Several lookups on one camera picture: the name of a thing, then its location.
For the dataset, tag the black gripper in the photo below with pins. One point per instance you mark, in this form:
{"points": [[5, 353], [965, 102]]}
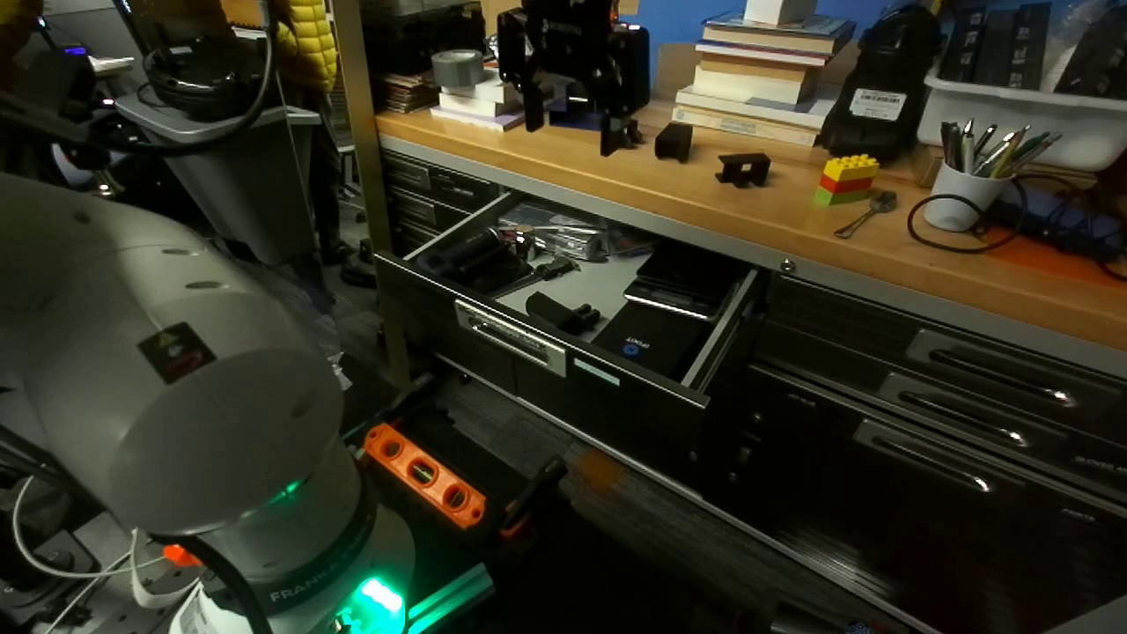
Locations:
{"points": [[576, 55]]}

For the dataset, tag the small black clip block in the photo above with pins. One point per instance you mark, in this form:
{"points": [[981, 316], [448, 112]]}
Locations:
{"points": [[630, 137]]}

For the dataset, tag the small black clamp bracket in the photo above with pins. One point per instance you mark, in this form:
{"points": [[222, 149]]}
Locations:
{"points": [[745, 171]]}

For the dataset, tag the black tool cabinet drawer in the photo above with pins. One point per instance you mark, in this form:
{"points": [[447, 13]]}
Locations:
{"points": [[512, 338]]}

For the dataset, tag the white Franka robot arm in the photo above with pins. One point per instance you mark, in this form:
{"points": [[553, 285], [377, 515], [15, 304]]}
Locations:
{"points": [[178, 375]]}

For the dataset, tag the white foam board stack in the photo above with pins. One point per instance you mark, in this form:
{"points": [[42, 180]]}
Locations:
{"points": [[478, 107]]}

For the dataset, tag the clear plastic tool bag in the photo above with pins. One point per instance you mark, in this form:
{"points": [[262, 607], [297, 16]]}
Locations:
{"points": [[559, 235]]}

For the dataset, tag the dark folder stack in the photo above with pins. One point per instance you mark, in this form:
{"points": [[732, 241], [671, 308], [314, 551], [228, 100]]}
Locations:
{"points": [[408, 94]]}

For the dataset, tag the dark blue flashlight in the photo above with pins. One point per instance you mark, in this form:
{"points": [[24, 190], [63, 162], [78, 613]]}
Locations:
{"points": [[482, 257]]}

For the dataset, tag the stack of books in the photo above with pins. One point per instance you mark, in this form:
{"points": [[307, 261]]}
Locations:
{"points": [[761, 82]]}

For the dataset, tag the black tablet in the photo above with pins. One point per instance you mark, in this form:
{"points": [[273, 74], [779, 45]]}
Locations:
{"points": [[687, 276]]}

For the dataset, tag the black rounded flat object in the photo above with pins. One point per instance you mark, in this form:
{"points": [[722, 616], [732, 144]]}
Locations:
{"points": [[565, 316]]}

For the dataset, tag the small white box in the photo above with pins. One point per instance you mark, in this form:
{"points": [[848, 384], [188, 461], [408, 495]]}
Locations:
{"points": [[779, 13]]}

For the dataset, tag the black box blue logo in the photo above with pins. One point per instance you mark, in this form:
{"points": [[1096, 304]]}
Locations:
{"points": [[636, 346]]}

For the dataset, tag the yellow puffer jacket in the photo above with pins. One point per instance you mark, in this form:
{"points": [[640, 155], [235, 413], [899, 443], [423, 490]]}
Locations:
{"points": [[312, 38]]}

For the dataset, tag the yellow red green lego stack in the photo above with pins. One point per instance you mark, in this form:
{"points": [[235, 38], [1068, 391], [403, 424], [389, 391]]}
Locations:
{"points": [[848, 176]]}

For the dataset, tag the black pouch white label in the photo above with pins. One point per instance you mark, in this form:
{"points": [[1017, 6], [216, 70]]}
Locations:
{"points": [[882, 100]]}

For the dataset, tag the small black key tool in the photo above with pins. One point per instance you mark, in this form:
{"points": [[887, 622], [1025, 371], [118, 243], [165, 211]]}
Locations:
{"points": [[875, 207]]}

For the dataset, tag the grey trash bin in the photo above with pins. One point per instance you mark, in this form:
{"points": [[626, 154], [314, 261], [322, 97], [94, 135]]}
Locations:
{"points": [[259, 194]]}

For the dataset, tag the black orange clamp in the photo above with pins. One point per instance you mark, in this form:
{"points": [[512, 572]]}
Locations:
{"points": [[533, 495]]}

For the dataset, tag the white pen cup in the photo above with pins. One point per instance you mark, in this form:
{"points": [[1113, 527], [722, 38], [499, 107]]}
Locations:
{"points": [[955, 198]]}

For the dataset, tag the orange spirit level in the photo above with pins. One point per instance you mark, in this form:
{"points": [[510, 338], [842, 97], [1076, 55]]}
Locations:
{"points": [[423, 474]]}

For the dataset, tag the black tool cabinet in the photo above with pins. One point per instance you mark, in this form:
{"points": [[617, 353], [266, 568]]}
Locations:
{"points": [[882, 470]]}

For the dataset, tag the white plastic bin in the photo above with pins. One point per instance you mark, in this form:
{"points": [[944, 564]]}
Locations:
{"points": [[1057, 126]]}

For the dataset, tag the wooden post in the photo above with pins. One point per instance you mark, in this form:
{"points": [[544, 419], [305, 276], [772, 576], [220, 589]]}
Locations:
{"points": [[371, 176]]}

